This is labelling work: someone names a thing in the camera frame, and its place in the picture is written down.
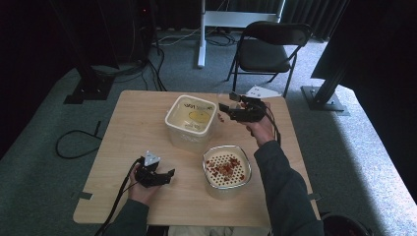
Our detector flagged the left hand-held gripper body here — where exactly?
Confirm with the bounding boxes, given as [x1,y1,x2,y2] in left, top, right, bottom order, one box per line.
[135,150,162,189]

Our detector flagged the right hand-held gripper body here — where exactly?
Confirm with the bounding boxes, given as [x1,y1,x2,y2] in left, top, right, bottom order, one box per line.
[237,85,282,124]

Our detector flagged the cream square smiley container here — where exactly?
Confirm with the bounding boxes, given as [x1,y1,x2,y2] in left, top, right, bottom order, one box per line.
[164,94,218,154]

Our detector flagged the cream strainer bowl metal rim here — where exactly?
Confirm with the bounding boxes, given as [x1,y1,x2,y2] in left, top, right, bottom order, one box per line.
[202,145,253,201]

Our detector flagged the person's left hand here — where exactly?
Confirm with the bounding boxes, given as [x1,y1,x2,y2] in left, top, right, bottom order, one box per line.
[128,163,160,207]

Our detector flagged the person's right hand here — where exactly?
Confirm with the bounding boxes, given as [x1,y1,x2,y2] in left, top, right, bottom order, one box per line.
[245,102,276,148]

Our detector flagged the black folding chair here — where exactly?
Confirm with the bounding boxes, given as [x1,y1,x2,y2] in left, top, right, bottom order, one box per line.
[226,20,314,98]

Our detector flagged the pile of red dried berries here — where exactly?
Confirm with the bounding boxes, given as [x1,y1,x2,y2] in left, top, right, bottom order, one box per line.
[208,156,246,182]

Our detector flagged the black stand with grey base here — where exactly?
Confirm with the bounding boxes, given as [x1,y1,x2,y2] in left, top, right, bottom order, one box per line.
[300,58,351,117]

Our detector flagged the person's light trousers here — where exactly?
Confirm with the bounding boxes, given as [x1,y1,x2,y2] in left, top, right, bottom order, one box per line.
[167,225,273,236]

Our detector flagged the black stand with square base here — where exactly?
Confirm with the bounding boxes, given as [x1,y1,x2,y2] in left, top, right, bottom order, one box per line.
[48,0,116,105]

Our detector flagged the dark curtain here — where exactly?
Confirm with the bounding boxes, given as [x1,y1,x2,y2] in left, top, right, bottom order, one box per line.
[281,0,350,42]

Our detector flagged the black equipment box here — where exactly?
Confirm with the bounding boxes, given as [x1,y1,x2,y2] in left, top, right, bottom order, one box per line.
[129,0,155,64]

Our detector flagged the dark red round bin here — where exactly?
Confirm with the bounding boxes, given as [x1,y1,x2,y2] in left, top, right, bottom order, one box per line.
[319,211,374,236]

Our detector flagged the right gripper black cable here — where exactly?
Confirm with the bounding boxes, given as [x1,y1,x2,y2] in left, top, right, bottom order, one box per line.
[260,102,283,146]

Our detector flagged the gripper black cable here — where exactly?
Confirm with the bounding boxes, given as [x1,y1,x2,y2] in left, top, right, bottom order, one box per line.
[260,102,283,146]
[93,157,146,236]

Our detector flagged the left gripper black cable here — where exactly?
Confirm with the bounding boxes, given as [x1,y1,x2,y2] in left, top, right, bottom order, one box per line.
[93,157,146,236]

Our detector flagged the black looped floor cable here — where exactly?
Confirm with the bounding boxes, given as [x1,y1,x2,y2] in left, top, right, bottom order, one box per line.
[55,120,103,160]

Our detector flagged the white desk frame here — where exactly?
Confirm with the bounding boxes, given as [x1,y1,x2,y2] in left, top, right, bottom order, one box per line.
[197,0,286,69]

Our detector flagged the bundle of black floor cables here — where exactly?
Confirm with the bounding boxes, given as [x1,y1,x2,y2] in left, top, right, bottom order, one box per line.
[91,29,169,92]

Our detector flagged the white floor cable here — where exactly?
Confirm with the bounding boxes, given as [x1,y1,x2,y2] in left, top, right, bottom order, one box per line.
[152,27,237,47]

